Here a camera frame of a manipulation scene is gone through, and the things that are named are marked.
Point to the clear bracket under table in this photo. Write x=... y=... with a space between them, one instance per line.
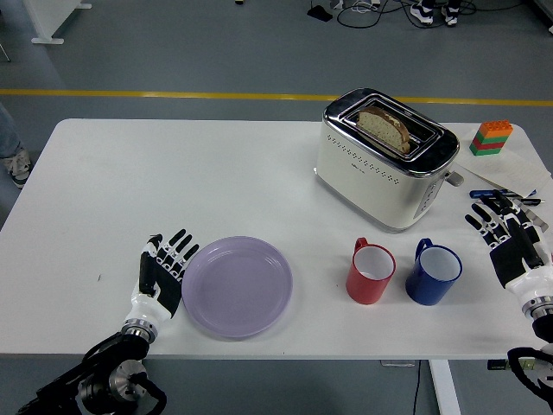
x=397 y=363

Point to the purple plastic plate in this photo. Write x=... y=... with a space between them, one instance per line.
x=237 y=287

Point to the black floor pedal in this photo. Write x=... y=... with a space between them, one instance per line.
x=319 y=13

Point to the white chrome toaster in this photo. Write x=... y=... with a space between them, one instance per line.
x=371 y=186

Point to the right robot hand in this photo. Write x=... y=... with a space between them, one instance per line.
x=512 y=263

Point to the person's foot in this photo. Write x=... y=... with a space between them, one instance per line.
x=450 y=13
x=422 y=12
x=19 y=170

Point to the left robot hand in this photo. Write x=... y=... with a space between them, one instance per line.
x=166 y=281

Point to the person's leg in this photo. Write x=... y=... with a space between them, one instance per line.
x=8 y=134

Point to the orange green red brick stack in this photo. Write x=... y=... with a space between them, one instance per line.
x=490 y=138

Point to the red enamel mug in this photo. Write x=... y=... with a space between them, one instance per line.
x=365 y=289

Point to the bread slice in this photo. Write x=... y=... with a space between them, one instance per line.
x=384 y=127

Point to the white desk leg panel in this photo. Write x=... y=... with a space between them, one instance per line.
x=52 y=17

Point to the blue pen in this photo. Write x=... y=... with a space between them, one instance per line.
x=481 y=193

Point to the black box under table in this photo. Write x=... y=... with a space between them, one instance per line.
x=497 y=365

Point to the blue enamel mug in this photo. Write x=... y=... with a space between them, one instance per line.
x=425 y=289

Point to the white paper sheet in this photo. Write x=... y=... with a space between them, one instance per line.
x=510 y=168

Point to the white table leg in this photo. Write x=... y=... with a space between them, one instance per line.
x=445 y=387

